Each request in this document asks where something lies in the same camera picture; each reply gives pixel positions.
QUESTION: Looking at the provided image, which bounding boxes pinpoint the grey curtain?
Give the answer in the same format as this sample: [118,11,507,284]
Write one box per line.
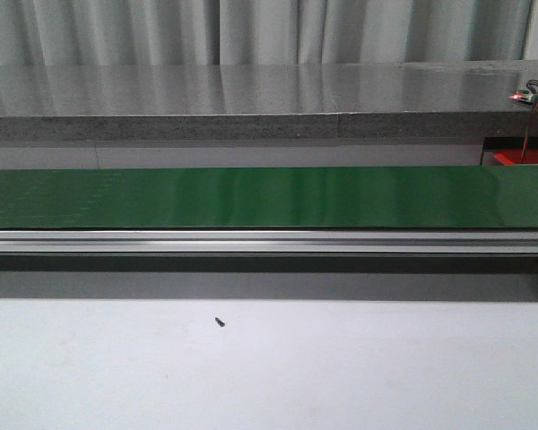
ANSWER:
[0,1,533,66]

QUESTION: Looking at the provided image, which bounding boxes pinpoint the red black wire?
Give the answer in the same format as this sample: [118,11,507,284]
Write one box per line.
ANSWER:
[517,80,538,166]

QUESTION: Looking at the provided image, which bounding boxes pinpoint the aluminium conveyor frame rail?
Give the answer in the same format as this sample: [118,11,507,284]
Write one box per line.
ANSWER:
[0,229,538,255]

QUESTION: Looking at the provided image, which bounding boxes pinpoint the green conveyor belt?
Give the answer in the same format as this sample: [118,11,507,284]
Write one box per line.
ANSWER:
[0,166,538,229]

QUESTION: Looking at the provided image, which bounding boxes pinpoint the small circuit board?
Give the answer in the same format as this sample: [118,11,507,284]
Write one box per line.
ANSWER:
[509,89,538,105]

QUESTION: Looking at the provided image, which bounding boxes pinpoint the grey stone counter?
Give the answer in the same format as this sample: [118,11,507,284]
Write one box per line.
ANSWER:
[0,60,538,142]

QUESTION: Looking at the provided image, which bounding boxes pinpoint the red plastic tray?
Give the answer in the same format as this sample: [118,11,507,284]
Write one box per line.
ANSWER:
[493,150,538,166]

